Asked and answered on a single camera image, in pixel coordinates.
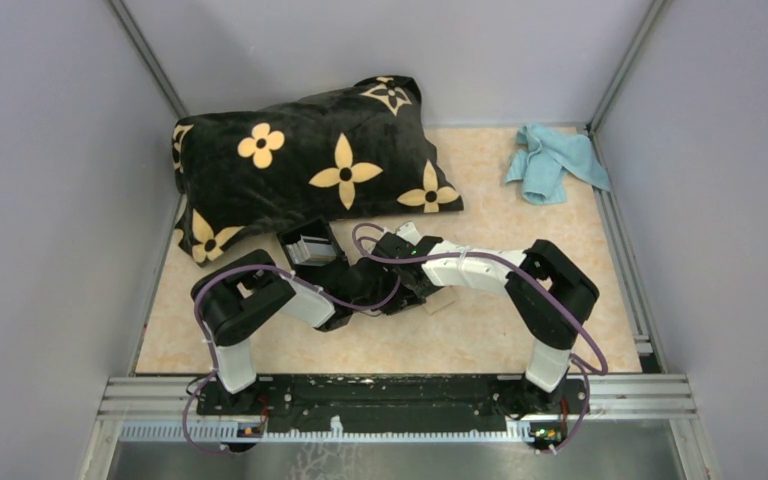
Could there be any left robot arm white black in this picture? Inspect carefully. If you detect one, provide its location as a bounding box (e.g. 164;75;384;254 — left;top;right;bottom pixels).
190;249;424;415

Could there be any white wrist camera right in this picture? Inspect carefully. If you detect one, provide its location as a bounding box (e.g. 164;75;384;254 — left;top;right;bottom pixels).
395;221;423;245

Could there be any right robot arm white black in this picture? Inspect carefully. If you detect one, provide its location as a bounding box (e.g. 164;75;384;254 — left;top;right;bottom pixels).
362;223;600;412

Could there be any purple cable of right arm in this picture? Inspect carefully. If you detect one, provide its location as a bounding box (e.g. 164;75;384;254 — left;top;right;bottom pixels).
352;222;609;455

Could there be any stack of cards in holder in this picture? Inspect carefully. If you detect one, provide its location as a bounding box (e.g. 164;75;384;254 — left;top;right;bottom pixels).
287;239;337;266

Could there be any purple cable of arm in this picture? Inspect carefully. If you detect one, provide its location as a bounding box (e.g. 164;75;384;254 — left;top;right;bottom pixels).
181;261;404;457
352;222;609;455

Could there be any light blue towel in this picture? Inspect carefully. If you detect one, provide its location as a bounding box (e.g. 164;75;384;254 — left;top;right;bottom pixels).
504;124;612;205

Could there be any aluminium frame rail front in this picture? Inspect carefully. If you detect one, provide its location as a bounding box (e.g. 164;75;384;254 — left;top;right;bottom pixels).
98;374;697;444

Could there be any black card holder box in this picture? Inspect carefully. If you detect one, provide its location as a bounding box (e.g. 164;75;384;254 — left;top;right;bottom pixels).
277;216;346;267

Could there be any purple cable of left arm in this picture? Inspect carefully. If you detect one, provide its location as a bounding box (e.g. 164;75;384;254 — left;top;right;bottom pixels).
181;261;404;457

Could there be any black pillow with cream flowers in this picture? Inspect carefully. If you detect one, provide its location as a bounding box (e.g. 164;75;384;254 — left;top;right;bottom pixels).
171;75;464;266

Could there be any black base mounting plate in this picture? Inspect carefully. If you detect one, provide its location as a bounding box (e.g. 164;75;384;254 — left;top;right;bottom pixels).
220;374;585;434

